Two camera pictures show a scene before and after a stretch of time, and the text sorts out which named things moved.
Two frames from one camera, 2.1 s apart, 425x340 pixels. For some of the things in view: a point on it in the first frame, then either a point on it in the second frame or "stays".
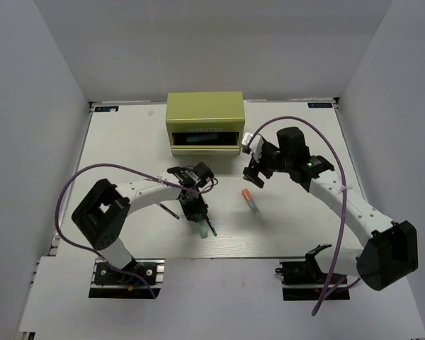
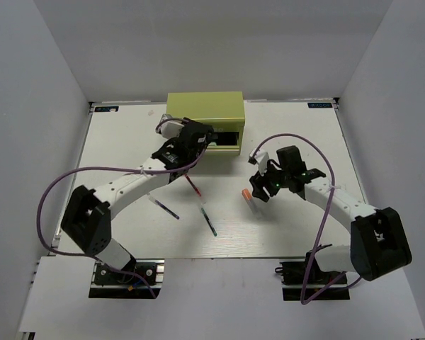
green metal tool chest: (205, 123) stays
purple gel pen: (169, 211) stays
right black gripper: (251, 174) → (258, 182)
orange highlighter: (251, 202) stays
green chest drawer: (228, 143) stays
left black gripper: (200, 207) → (210, 133)
